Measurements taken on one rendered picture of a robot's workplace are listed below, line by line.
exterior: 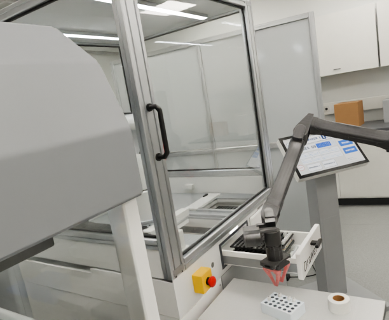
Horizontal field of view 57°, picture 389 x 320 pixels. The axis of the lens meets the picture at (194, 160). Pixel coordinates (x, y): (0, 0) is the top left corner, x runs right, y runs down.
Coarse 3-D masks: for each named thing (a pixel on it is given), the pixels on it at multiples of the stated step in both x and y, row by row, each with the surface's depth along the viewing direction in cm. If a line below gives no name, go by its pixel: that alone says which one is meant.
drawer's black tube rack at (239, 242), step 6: (282, 234) 156; (240, 240) 157; (234, 246) 152; (240, 246) 152; (258, 246) 149; (264, 246) 147; (288, 246) 150; (252, 252) 150; (258, 252) 149; (264, 252) 149
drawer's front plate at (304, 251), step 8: (312, 232) 146; (304, 240) 140; (304, 248) 135; (312, 248) 144; (320, 248) 154; (296, 256) 131; (304, 256) 135; (312, 256) 143; (304, 264) 135; (304, 272) 134
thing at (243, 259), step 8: (240, 232) 170; (296, 232) 157; (304, 232) 156; (232, 240) 162; (296, 240) 158; (224, 248) 156; (232, 248) 162; (224, 256) 151; (232, 256) 149; (240, 256) 147; (248, 256) 145; (256, 256) 143; (264, 256) 141; (232, 264) 150; (240, 264) 147; (248, 264) 145; (256, 264) 143; (296, 264) 134; (296, 272) 135
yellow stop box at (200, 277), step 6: (198, 270) 133; (204, 270) 133; (210, 270) 134; (192, 276) 131; (198, 276) 129; (204, 276) 130; (198, 282) 130; (204, 282) 130; (198, 288) 131; (204, 288) 130
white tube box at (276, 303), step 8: (272, 296) 130; (264, 304) 125; (272, 304) 125; (280, 304) 124; (288, 304) 123; (296, 304) 122; (264, 312) 126; (272, 312) 123; (280, 312) 121; (288, 312) 119; (296, 312) 120; (304, 312) 123
